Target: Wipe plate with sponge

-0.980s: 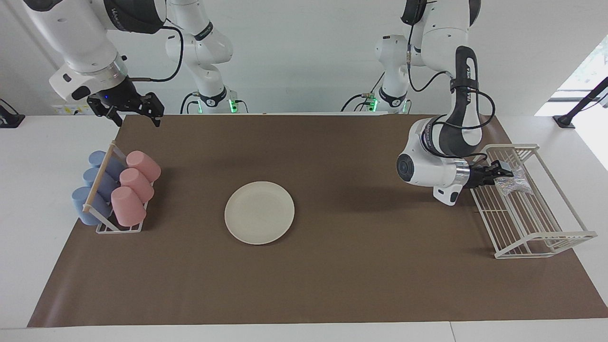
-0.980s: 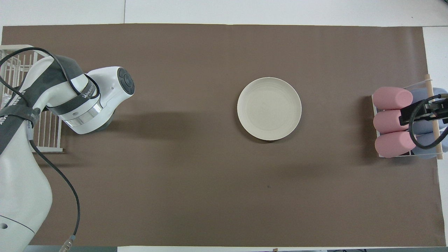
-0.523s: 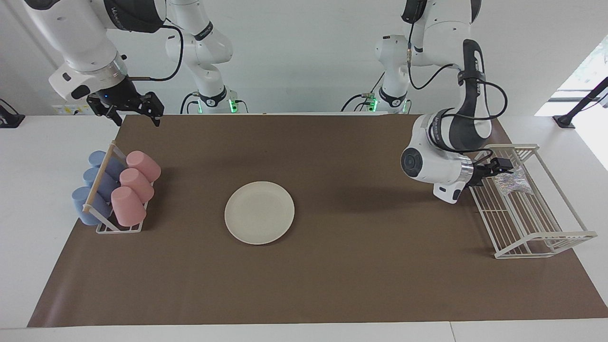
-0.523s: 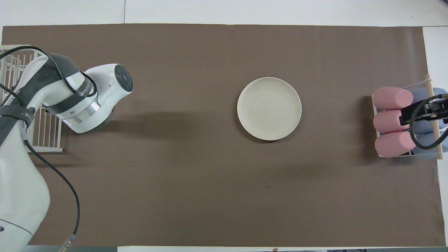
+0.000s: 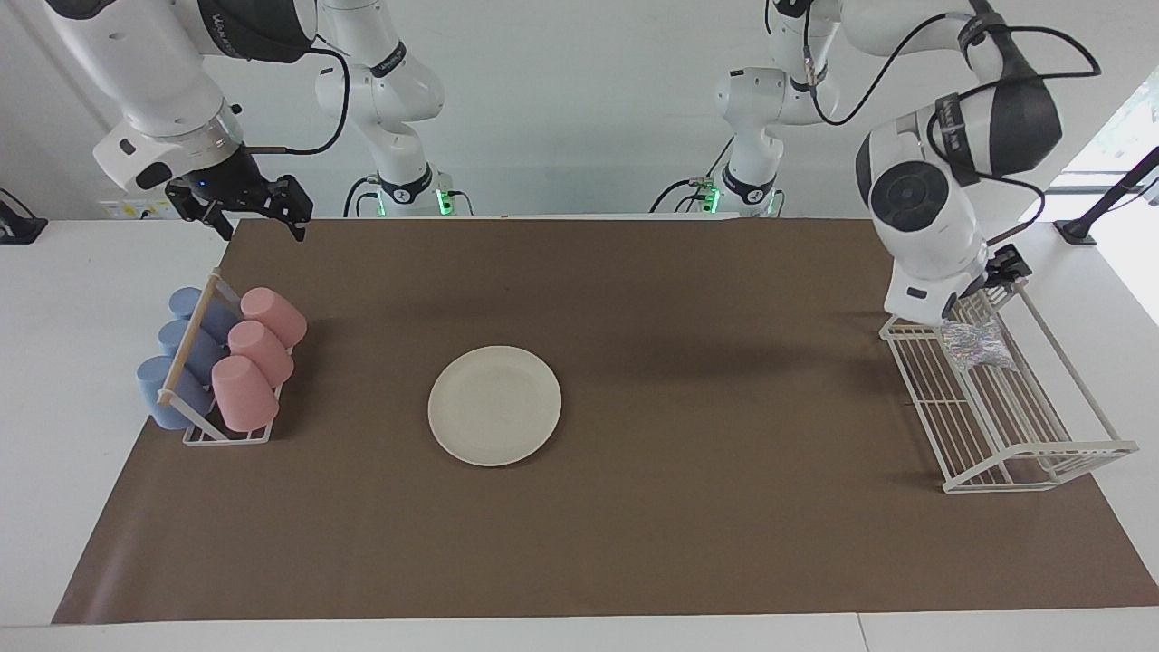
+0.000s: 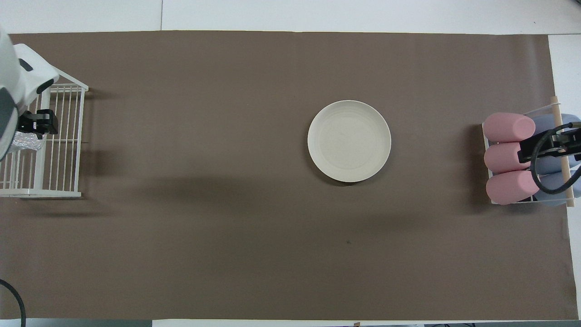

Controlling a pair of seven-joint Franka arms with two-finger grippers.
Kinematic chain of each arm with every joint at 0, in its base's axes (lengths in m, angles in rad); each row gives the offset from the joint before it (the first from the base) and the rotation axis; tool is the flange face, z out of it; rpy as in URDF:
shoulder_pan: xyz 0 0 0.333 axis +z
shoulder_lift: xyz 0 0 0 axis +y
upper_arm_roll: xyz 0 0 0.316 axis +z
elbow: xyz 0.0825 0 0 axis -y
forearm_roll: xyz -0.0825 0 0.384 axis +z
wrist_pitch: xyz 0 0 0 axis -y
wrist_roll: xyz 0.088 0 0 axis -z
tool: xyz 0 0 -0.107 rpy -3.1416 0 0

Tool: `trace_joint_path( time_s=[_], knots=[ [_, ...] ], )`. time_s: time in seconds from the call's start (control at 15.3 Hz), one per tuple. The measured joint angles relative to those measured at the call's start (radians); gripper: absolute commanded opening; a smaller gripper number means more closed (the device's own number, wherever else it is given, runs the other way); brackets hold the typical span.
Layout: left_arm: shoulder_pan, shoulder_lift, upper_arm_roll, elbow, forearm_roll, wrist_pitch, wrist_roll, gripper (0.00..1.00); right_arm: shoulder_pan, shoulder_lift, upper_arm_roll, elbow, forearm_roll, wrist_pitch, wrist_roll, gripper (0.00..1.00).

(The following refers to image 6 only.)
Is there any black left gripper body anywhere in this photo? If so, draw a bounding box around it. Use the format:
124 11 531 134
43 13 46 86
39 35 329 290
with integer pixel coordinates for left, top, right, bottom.
18 112 37 134

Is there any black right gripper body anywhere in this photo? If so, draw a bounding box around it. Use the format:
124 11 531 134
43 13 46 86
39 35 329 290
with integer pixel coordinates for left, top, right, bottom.
551 128 581 161

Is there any cream round plate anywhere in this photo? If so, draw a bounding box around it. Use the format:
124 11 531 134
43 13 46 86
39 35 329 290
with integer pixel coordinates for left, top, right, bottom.
307 100 392 183

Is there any blue plastic cup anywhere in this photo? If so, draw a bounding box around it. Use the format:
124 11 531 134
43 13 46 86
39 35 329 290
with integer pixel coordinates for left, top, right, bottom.
536 154 581 176
533 170 581 208

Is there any pink plastic cup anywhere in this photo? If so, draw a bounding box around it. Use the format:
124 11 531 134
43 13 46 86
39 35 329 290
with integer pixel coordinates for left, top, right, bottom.
483 143 539 174
482 112 537 143
485 170 542 206

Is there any white cup rack wooden rod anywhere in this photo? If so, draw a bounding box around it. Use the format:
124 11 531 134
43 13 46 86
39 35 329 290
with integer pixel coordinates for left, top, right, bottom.
482 96 576 208

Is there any brown paper table mat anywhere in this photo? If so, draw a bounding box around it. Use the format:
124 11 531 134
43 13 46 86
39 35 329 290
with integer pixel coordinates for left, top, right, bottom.
0 30 576 321

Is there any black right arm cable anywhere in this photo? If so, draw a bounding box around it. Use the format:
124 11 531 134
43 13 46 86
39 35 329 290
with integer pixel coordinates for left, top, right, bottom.
530 121 581 195

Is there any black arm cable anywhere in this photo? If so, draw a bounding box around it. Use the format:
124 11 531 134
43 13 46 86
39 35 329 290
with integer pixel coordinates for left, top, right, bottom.
530 121 581 195
0 279 27 327

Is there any white wire dish rack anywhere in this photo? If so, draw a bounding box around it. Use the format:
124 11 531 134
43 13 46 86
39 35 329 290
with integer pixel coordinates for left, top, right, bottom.
0 68 89 198

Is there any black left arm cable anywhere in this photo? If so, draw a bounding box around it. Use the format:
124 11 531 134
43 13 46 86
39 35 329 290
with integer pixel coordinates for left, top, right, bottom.
0 279 27 327

